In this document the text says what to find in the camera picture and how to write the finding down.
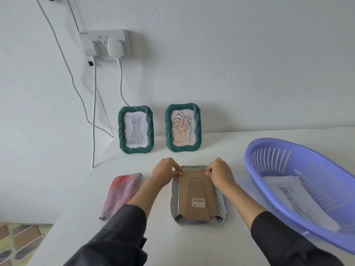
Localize person's right hand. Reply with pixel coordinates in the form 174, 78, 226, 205
204, 157, 238, 191

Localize person's left hand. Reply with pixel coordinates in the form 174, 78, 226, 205
151, 157, 183, 189

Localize grey frame with rose drawing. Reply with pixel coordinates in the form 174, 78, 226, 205
170, 165, 227, 228

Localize brown cardboard frame backing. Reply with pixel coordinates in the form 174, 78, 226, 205
177, 171, 219, 222

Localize paper sheets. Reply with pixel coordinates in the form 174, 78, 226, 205
171, 109, 195, 146
262, 175, 342, 233
124, 112, 148, 149

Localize pink purple cloth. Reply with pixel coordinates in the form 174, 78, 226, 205
98, 173, 143, 221

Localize purple plastic basket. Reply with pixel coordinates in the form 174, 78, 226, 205
243, 137, 355, 255

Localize person's right forearm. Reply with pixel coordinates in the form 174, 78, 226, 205
224, 183, 344, 266

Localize white rounded charger adapter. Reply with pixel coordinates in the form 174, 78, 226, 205
107, 39, 125, 58

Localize white rectangular charger adapter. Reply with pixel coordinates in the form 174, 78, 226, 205
82, 40, 98, 57

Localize curved white charging cable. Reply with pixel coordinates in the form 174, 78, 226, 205
117, 58, 130, 107

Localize black cable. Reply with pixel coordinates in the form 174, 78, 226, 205
66, 0, 94, 67

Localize white wall socket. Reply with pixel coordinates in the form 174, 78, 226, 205
78, 29, 132, 61

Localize thin white cable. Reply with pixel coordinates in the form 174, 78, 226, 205
34, 0, 115, 138

